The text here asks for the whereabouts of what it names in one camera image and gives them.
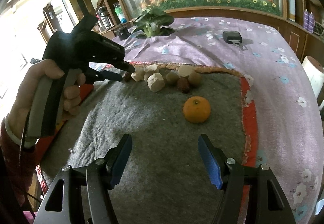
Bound brown longan fruit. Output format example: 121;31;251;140
188;72;201;87
165;72;180;85

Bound black rectangular device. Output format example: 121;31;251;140
222;31;248;50

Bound green white bottle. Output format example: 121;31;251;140
114;3;127;24

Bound white paper roll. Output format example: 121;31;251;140
302;56;323;110

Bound orange tangerine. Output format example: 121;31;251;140
182;96;211;123

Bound green leafy vegetable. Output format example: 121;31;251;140
131;8;175;39

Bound grey felt mat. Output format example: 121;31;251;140
40;73;250;223

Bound black cylindrical mount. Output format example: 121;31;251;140
115;26;130;40

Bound purple floral tablecloth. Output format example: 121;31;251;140
121;16;323;223

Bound black thermos flask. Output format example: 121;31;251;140
98;6;113;29

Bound dark red jujube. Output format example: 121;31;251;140
177;77;190;94

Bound person's left hand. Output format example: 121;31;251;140
8;59;86;138

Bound red sleeved left forearm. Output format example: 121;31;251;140
1;117;38;206

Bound purple bottles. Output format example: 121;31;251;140
303;9;315;33

